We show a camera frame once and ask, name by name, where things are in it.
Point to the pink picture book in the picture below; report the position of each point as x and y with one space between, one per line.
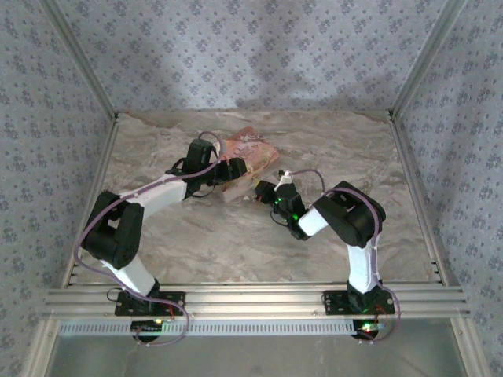
255 151

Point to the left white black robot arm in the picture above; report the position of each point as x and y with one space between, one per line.
165 192

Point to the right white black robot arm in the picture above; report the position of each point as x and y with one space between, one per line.
363 271

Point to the right controller board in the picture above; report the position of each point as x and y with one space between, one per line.
365 328

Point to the controller board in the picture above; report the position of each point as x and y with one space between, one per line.
145 326
365 328

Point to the left controller board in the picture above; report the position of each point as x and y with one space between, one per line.
145 326

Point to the aluminium table side rail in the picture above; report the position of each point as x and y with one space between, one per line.
103 157
405 157

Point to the aluminium cross rail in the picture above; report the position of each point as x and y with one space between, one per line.
255 300

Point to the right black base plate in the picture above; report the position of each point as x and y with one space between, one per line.
334 302

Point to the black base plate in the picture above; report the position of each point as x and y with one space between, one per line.
334 302
173 300

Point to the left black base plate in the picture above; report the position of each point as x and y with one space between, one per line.
173 300

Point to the aluminium corner post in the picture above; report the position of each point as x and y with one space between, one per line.
423 59
87 64

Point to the aluminium frame leg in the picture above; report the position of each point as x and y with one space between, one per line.
39 349
469 349

